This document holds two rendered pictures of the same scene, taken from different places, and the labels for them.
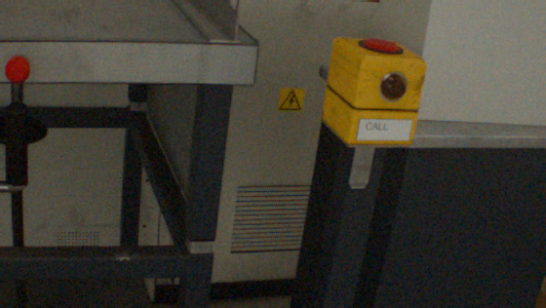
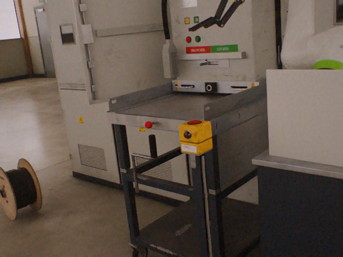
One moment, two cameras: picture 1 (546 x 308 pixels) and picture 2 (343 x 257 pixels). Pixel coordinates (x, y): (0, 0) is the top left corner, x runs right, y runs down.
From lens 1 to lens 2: 123 cm
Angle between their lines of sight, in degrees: 60
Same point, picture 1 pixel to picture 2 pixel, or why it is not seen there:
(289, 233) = not seen: outside the picture
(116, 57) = (175, 124)
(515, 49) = (314, 126)
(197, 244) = (210, 189)
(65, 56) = (164, 122)
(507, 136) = (301, 166)
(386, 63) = (184, 127)
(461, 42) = (284, 123)
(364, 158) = (192, 157)
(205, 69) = not seen: hidden behind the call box
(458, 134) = (275, 162)
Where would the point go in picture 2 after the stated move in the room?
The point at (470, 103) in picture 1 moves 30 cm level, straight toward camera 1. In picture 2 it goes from (295, 151) to (209, 166)
